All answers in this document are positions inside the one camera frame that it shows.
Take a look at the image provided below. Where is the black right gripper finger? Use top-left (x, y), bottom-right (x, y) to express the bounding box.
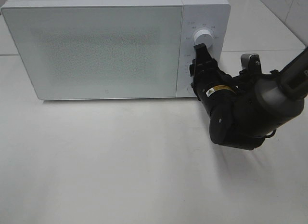
top-left (189, 43), bottom-right (218, 89)
top-left (241, 53), bottom-right (261, 72)

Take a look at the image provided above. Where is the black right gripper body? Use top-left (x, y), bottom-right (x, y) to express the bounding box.
top-left (192, 65), bottom-right (261, 113)

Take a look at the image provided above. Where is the white microwave door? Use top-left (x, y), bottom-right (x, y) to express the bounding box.
top-left (2, 6), bottom-right (182, 100)

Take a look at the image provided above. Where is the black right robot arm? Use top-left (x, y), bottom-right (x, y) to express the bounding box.
top-left (189, 44), bottom-right (308, 150)

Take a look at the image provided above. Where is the upper white power knob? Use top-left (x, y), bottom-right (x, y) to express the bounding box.
top-left (193, 28), bottom-right (214, 48)

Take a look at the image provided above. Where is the white microwave oven body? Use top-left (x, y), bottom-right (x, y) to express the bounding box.
top-left (0, 0), bottom-right (231, 100)

